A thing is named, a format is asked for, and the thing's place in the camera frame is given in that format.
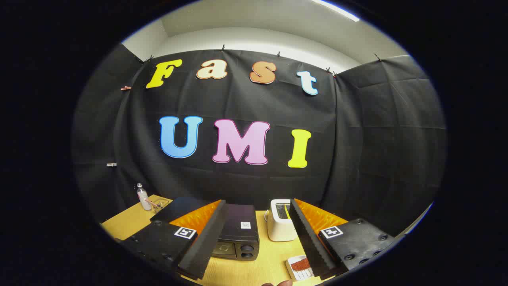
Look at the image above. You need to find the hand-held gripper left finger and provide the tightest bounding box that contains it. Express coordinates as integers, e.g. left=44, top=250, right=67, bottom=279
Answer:
left=119, top=200, right=229, bottom=280

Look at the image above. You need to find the black toaster oven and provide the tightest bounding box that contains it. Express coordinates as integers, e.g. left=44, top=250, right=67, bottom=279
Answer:
left=150, top=197, right=260, bottom=261

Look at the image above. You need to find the clear wire holder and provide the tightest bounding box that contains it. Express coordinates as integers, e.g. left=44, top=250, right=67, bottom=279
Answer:
left=149, top=197, right=171, bottom=211

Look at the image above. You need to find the clear plastic bottle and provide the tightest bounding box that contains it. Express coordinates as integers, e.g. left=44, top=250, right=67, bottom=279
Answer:
left=137, top=183, right=152, bottom=211

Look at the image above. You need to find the white toaster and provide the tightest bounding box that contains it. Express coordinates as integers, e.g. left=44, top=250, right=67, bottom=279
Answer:
left=264, top=199, right=298, bottom=242

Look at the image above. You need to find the white rectangular dish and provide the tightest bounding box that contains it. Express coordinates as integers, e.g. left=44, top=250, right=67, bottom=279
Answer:
left=286, top=255, right=315, bottom=281

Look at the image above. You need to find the black backdrop cloth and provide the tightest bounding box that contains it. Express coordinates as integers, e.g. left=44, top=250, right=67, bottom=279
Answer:
left=71, top=43, right=447, bottom=239

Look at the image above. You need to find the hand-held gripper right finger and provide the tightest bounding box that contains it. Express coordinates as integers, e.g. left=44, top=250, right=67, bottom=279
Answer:
left=289, top=199, right=396, bottom=280

